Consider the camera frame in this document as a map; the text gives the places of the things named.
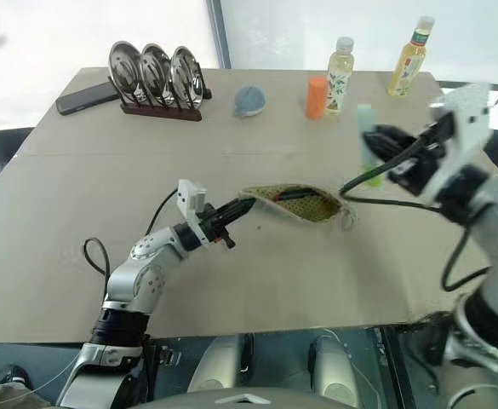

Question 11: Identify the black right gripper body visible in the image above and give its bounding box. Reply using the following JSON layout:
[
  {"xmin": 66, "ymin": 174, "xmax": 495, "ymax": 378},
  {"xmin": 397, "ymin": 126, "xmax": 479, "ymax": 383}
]
[{"xmin": 386, "ymin": 113, "xmax": 456, "ymax": 198}]

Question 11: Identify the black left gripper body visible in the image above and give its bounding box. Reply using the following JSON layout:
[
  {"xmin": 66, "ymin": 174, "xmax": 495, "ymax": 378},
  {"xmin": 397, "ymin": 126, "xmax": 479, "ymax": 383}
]
[{"xmin": 197, "ymin": 203, "xmax": 238, "ymax": 251}]

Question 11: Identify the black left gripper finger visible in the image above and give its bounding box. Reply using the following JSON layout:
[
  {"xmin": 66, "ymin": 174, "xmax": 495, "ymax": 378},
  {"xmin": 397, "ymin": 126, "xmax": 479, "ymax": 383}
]
[
  {"xmin": 219, "ymin": 196, "xmax": 256, "ymax": 216},
  {"xmin": 222, "ymin": 205, "xmax": 255, "ymax": 225}
]

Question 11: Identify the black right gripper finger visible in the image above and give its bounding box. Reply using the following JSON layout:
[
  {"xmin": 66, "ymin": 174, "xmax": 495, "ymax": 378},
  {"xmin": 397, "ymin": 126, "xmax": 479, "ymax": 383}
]
[
  {"xmin": 360, "ymin": 133, "xmax": 414, "ymax": 165},
  {"xmin": 373, "ymin": 124, "xmax": 421, "ymax": 148}
]

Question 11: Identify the green marker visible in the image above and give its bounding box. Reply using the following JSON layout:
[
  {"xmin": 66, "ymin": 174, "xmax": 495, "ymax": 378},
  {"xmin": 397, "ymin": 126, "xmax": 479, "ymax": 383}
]
[{"xmin": 356, "ymin": 103, "xmax": 386, "ymax": 190}]

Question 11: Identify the green dotted fabric pouch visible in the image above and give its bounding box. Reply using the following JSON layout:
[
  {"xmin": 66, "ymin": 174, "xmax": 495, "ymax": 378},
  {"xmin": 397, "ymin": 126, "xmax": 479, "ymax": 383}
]
[{"xmin": 237, "ymin": 182, "xmax": 359, "ymax": 232}]

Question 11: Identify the red black marker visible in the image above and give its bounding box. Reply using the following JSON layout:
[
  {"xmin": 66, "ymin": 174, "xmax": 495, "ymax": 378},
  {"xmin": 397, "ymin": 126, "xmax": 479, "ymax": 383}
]
[{"xmin": 275, "ymin": 188, "xmax": 318, "ymax": 203}]

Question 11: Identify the yellow cap tea bottle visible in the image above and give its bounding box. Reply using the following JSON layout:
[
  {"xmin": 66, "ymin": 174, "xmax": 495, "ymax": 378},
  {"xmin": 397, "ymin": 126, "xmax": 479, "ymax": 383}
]
[{"xmin": 386, "ymin": 15, "xmax": 438, "ymax": 99}]

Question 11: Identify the white cap tea bottle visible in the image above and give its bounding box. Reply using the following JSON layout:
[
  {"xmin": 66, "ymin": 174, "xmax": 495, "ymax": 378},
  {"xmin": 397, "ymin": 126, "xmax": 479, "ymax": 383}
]
[{"xmin": 323, "ymin": 36, "xmax": 357, "ymax": 117}]

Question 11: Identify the orange cylinder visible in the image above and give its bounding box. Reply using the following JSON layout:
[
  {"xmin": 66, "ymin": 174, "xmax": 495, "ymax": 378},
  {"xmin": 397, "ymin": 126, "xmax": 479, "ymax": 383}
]
[{"xmin": 305, "ymin": 76, "xmax": 330, "ymax": 121}]

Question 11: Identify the blue grey ball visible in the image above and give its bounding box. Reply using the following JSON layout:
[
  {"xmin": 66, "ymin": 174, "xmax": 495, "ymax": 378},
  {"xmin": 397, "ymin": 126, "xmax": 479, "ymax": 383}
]
[{"xmin": 231, "ymin": 84, "xmax": 268, "ymax": 118}]

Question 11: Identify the dark wooden plate rack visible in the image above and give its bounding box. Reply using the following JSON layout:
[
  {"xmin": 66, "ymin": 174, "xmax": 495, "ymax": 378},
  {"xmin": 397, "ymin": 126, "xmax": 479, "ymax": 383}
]
[{"xmin": 107, "ymin": 75, "xmax": 213, "ymax": 124}]

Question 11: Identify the grey rounded robot leg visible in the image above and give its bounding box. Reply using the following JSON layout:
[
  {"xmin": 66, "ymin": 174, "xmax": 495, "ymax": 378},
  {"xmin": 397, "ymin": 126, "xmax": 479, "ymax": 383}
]
[
  {"xmin": 307, "ymin": 333, "xmax": 361, "ymax": 408},
  {"xmin": 186, "ymin": 333, "xmax": 255, "ymax": 402}
]

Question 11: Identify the shiny steel plate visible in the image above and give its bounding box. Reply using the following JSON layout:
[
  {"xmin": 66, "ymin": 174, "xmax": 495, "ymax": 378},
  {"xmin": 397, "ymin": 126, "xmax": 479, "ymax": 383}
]
[
  {"xmin": 139, "ymin": 43, "xmax": 174, "ymax": 102},
  {"xmin": 169, "ymin": 45, "xmax": 205, "ymax": 108},
  {"xmin": 108, "ymin": 40, "xmax": 144, "ymax": 98}
]

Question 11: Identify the grey robot torso edge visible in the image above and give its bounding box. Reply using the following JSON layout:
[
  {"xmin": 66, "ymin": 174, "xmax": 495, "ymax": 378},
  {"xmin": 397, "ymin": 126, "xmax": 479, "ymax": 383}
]
[{"xmin": 149, "ymin": 386, "xmax": 348, "ymax": 409}]

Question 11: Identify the black smartphone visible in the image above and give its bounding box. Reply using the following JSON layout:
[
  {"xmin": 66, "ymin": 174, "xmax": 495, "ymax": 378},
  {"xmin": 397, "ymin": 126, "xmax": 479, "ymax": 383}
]
[{"xmin": 55, "ymin": 81, "xmax": 120, "ymax": 117}]

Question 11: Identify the black shoe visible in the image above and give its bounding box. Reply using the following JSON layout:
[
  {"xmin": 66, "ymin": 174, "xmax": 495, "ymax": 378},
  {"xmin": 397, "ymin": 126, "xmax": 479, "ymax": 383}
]
[{"xmin": 0, "ymin": 363, "xmax": 35, "ymax": 395}]

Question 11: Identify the olive brown cloth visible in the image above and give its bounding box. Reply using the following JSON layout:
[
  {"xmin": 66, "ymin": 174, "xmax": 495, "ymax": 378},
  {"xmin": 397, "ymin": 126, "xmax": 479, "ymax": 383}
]
[{"xmin": 0, "ymin": 382, "xmax": 52, "ymax": 409}]

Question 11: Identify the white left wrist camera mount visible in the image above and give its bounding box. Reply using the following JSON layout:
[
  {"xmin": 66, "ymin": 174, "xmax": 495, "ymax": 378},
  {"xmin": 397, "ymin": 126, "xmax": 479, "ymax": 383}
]
[{"xmin": 176, "ymin": 178, "xmax": 209, "ymax": 245}]

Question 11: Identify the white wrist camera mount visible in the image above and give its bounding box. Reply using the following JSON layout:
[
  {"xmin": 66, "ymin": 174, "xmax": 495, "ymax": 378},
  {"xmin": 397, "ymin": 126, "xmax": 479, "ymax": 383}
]
[
  {"xmin": 176, "ymin": 178, "xmax": 209, "ymax": 245},
  {"xmin": 426, "ymin": 82, "xmax": 495, "ymax": 198}
]

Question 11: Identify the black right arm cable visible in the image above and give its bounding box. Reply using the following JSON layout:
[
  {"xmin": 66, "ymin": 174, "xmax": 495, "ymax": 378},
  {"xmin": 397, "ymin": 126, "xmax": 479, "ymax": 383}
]
[{"xmin": 337, "ymin": 121, "xmax": 495, "ymax": 292}]

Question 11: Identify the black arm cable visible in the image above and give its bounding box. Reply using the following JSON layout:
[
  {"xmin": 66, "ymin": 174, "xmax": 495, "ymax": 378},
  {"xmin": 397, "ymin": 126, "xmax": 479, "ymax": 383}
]
[
  {"xmin": 337, "ymin": 121, "xmax": 495, "ymax": 292},
  {"xmin": 83, "ymin": 188, "xmax": 180, "ymax": 299}
]

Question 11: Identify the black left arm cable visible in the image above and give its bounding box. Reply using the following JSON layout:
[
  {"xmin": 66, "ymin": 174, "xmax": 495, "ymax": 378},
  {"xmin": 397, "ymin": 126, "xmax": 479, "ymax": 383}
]
[{"xmin": 83, "ymin": 188, "xmax": 180, "ymax": 299}]

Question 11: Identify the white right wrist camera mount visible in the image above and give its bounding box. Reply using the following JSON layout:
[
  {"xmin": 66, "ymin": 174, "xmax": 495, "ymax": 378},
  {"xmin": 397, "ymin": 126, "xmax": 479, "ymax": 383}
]
[{"xmin": 426, "ymin": 82, "xmax": 495, "ymax": 198}]

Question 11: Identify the grey window frame post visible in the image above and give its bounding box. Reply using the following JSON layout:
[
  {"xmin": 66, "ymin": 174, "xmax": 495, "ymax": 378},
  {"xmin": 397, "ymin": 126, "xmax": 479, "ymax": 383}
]
[{"xmin": 205, "ymin": 0, "xmax": 233, "ymax": 70}]

